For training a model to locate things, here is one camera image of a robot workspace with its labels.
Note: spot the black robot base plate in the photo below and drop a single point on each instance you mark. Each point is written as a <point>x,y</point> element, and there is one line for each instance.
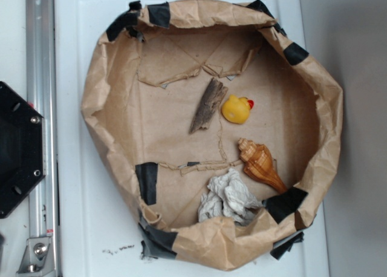
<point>22,158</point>

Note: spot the crumpled white paper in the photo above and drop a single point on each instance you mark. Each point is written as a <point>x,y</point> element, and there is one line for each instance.
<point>228,196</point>

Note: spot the brown paper bag bin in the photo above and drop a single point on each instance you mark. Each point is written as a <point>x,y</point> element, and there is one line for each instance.
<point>148,73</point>

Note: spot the aluminium extrusion rail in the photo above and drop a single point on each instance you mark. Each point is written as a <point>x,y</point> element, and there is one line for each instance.
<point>41,92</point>

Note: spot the metal corner bracket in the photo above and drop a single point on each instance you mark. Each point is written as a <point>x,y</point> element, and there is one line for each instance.
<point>38,258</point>

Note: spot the yellow rubber duck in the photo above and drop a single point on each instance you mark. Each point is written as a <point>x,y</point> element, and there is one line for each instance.
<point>237,109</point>

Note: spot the white plastic tray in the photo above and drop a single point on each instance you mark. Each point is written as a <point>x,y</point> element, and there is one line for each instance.
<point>99,236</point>

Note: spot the grey-brown wood chip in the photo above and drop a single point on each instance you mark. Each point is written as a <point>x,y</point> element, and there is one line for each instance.
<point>209,105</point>

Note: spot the brown striped conch shell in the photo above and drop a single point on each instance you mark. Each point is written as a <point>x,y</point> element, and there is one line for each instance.
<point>259,164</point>

